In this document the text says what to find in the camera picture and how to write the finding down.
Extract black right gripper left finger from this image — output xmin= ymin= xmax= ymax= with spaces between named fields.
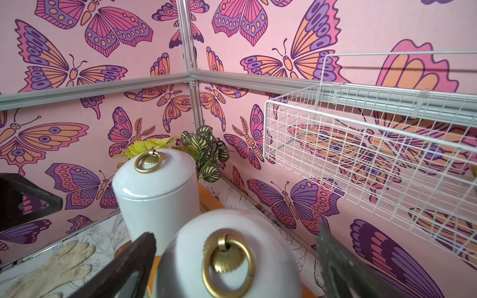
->
xmin=71 ymin=232 xmax=157 ymax=298

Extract beige work glove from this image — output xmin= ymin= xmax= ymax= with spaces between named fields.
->
xmin=4 ymin=240 xmax=96 ymax=298

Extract wooden three-tier shelf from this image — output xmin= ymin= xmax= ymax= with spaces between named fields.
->
xmin=113 ymin=181 xmax=325 ymax=298

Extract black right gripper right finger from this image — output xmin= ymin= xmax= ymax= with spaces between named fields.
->
xmin=316 ymin=223 xmax=402 ymax=298

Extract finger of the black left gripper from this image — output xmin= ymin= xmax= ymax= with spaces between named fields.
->
xmin=1 ymin=173 xmax=63 ymax=232

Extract white tea canister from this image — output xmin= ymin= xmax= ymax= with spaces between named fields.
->
xmin=113 ymin=149 xmax=201 ymax=256
xmin=153 ymin=209 xmax=302 ymax=298

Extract white wire wall basket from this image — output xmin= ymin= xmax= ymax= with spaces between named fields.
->
xmin=263 ymin=51 xmax=477 ymax=267

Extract striped leaf potted plant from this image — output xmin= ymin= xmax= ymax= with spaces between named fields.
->
xmin=172 ymin=125 xmax=230 ymax=183

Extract clear vase with flowers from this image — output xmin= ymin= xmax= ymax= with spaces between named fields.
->
xmin=114 ymin=136 xmax=178 ymax=159

